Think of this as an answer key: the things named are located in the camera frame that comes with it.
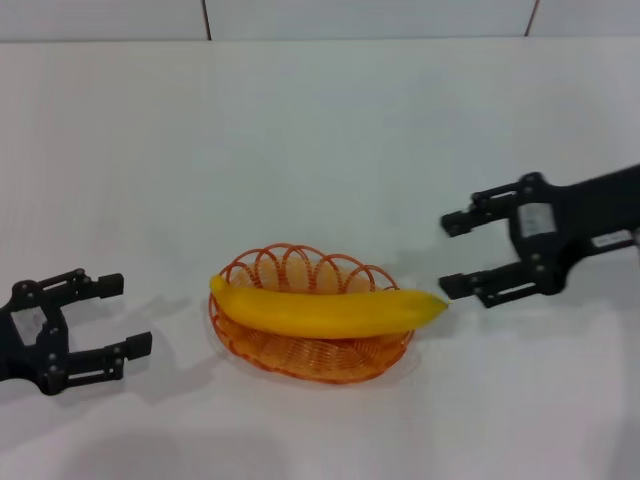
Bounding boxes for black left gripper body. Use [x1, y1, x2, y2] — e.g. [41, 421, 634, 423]
[0, 280, 72, 399]

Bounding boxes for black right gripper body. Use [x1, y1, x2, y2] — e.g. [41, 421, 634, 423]
[508, 161, 640, 297]

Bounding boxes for yellow banana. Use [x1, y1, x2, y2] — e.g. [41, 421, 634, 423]
[208, 273, 450, 342]

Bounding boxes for orange plastic wire basket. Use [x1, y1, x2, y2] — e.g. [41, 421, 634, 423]
[207, 242, 417, 386]

